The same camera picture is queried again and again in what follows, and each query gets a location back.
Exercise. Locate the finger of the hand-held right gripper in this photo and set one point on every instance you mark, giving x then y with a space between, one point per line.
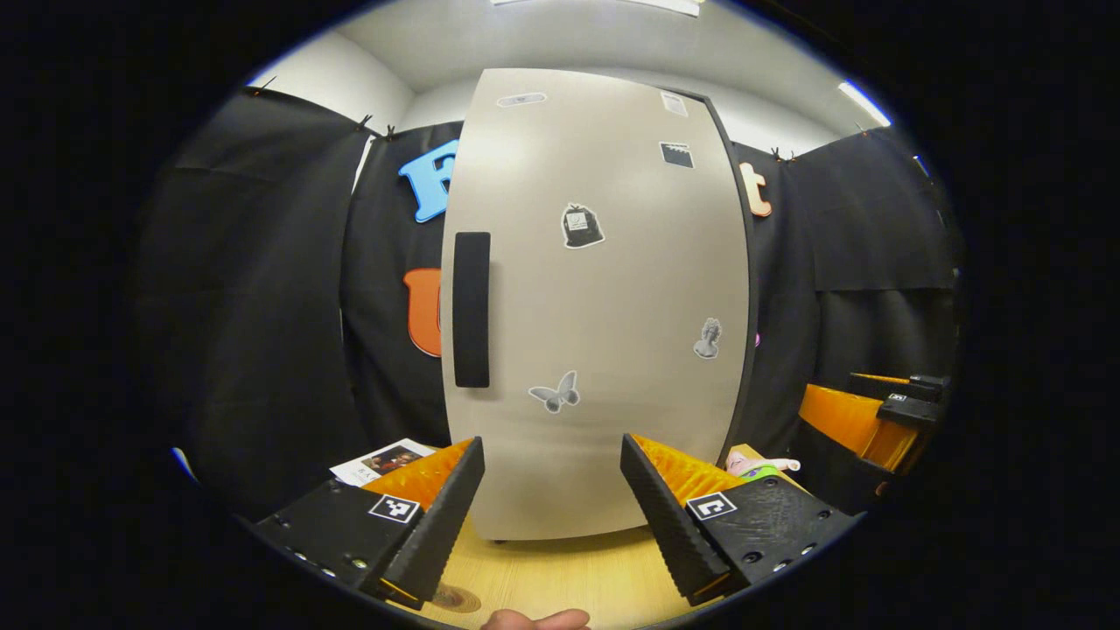
910 411
910 388

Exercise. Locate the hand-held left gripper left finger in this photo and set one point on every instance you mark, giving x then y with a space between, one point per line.
442 525

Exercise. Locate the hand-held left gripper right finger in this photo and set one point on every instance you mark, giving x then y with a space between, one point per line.
665 521

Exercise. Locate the grey cabinet door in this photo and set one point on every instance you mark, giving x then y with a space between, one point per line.
612 289

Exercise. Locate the white picture book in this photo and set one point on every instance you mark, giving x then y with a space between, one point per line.
376 459

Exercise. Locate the green and pink plush toy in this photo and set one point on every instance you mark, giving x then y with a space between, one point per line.
759 468

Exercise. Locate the black backdrop cloth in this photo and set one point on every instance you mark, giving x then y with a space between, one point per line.
262 306

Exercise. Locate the ceiling light strip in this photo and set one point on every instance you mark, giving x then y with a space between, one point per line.
864 103

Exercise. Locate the ceiling light panel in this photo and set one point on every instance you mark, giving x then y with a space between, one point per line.
604 5

